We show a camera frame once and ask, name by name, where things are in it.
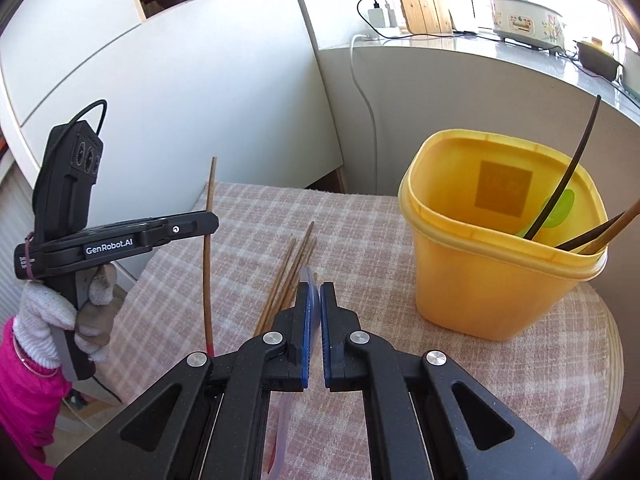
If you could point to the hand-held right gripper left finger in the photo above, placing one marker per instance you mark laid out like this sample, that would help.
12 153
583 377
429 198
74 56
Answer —
302 340

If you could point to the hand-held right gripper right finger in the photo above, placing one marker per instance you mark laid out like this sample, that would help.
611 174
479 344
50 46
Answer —
327 340

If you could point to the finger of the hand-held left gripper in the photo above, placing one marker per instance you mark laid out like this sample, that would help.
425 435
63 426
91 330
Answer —
190 225

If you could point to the brown wooden chopstick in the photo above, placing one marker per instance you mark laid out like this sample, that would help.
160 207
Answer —
617 230
206 285
294 265
595 232
305 260
275 285

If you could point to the yellow plastic container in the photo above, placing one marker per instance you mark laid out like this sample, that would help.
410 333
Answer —
475 285

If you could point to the green plastic utensil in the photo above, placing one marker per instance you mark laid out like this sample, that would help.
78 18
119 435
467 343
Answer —
555 210

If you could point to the black chopstick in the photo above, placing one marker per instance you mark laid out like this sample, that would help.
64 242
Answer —
575 160

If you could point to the person's left forearm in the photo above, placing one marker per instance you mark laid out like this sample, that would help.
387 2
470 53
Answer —
25 410

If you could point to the person's left hand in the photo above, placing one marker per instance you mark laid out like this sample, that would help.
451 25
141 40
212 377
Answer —
37 320

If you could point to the pink checkered cloth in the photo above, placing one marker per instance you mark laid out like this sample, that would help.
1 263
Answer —
380 240

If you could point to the white cabinet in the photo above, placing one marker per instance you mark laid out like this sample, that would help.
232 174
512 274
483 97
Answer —
175 85

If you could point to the white charger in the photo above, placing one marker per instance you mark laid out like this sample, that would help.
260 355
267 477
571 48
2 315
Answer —
377 16

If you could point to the striped yellow cloth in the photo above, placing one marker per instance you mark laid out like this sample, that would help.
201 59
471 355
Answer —
612 360

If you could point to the floral white slow cooker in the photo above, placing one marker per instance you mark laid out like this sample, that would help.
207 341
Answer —
525 22

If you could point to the dark pot with yellow lid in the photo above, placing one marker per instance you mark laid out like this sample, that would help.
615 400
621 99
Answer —
597 60

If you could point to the pale green electric kettle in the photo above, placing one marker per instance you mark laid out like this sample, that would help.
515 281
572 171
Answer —
631 70

